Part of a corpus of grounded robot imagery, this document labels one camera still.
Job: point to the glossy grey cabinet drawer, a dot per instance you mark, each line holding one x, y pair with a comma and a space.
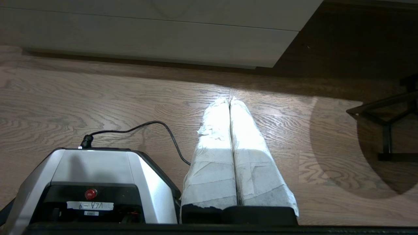
147, 42

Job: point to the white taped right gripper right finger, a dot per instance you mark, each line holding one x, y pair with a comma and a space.
254, 169

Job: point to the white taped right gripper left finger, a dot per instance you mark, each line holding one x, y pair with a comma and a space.
214, 169

